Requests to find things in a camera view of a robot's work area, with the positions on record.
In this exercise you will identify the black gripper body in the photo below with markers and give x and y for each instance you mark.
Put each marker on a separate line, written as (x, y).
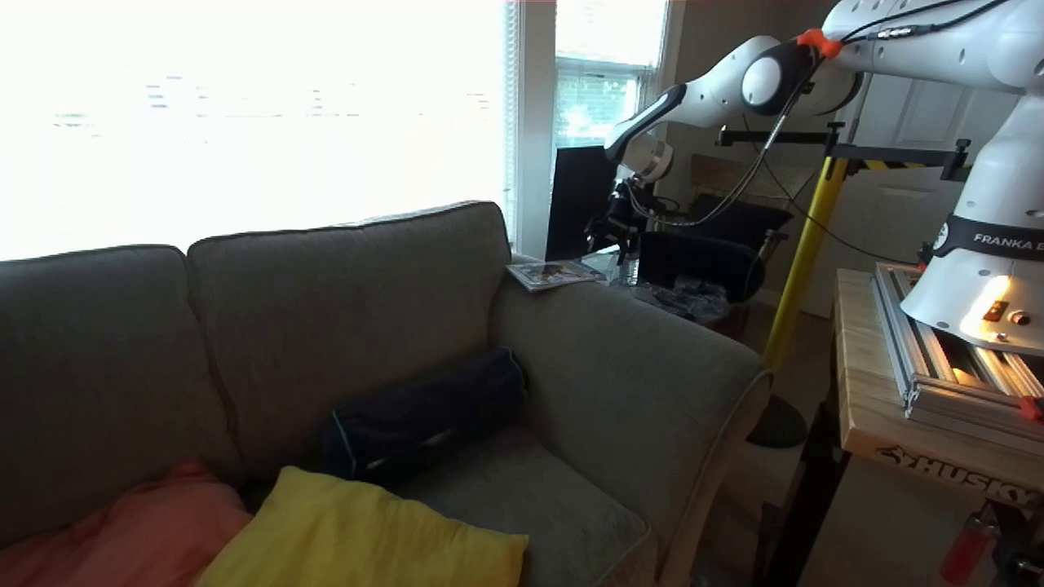
(641, 165)

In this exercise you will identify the dinosaur children's book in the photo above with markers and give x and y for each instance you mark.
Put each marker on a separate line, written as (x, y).
(545, 277)

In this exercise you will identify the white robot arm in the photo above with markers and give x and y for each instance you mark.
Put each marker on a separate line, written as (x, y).
(986, 266)

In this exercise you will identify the black monitor screen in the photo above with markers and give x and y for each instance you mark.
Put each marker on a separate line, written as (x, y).
(580, 203)

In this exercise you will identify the black armchair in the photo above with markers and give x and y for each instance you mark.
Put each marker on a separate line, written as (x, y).
(728, 251)

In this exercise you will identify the yellow tripod pole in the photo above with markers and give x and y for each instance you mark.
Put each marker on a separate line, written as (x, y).
(805, 260)

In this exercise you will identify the black cylindrical bolster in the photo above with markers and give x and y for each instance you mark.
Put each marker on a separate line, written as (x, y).
(398, 431)

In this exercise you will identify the black round tripod base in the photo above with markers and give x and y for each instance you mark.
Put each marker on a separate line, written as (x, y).
(778, 424)

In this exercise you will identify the black tripod crossbar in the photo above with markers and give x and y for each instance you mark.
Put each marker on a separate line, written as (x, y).
(953, 165)

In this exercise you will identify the wooden Husky workbench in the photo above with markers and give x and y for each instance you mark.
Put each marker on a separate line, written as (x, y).
(866, 415)

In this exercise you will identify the grey fabric sofa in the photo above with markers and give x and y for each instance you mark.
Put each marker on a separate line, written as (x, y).
(128, 359)

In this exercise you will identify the yellow cushion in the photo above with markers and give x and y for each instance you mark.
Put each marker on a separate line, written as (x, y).
(333, 533)

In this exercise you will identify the red clamp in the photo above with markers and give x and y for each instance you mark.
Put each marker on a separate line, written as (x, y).
(969, 546)

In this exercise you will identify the orange pink cushion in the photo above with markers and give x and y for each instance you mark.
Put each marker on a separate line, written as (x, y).
(160, 533)

